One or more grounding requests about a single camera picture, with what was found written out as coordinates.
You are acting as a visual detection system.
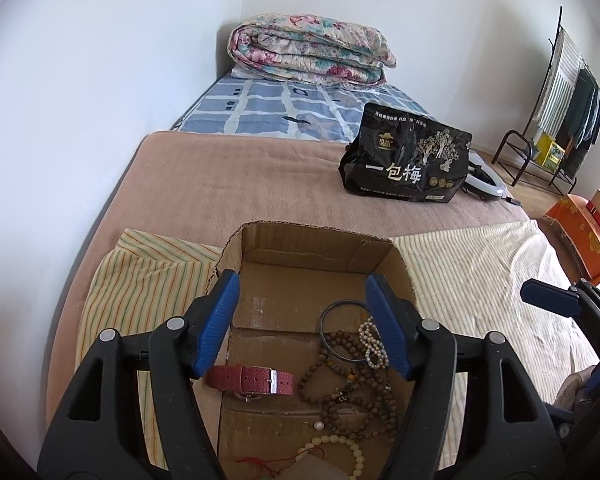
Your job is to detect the small pearl bead bracelet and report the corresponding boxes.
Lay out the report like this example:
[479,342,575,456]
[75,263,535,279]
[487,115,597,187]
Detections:
[356,314,390,370]

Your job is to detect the dark thin bangle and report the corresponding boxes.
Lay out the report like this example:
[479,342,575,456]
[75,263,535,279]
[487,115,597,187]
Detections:
[317,299,375,366]

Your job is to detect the red strap wristwatch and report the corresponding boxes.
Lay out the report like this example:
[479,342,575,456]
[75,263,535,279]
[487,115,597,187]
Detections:
[207,365,294,402]

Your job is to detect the brown wooden bead necklace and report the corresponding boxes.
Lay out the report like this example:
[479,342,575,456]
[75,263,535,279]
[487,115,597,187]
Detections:
[298,328,400,456]

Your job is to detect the cream bead bracelet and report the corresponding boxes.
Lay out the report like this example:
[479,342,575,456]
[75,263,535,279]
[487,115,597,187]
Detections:
[294,421,366,480]

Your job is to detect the red cord jade pendant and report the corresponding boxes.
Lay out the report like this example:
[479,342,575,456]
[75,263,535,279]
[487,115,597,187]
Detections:
[234,445,326,479]

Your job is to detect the striped yellow towel blanket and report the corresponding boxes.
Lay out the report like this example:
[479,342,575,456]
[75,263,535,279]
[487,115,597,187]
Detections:
[74,219,600,470]

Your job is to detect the orange cloth covered table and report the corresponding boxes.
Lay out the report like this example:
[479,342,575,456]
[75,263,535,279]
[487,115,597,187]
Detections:
[545,194,600,285]

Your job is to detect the open cardboard box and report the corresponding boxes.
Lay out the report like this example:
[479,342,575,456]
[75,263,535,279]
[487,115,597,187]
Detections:
[194,220,470,480]

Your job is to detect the pink brown blanket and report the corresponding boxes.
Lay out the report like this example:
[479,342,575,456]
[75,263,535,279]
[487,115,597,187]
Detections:
[46,131,528,416]

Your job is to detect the yellow green box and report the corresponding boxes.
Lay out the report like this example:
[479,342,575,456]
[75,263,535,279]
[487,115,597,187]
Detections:
[534,132,565,172]

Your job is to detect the black snack bag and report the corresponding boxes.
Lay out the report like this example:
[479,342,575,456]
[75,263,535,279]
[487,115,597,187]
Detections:
[338,103,472,204]

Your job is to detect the striped hanging cloth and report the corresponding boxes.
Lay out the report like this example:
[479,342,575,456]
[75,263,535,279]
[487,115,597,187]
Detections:
[532,27,584,138]

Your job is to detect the dark hanging clothes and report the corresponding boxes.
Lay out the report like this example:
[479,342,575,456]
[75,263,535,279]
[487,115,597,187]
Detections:
[562,66,600,179]

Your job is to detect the black clothes rack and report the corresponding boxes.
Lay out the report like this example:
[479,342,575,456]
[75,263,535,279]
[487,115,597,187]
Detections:
[492,20,600,195]

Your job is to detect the blue checked bed sheet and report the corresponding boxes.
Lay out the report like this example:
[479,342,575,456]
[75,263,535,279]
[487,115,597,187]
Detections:
[172,74,426,143]

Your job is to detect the folded floral quilt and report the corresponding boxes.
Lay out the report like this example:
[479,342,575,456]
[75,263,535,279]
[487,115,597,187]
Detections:
[226,13,396,88]

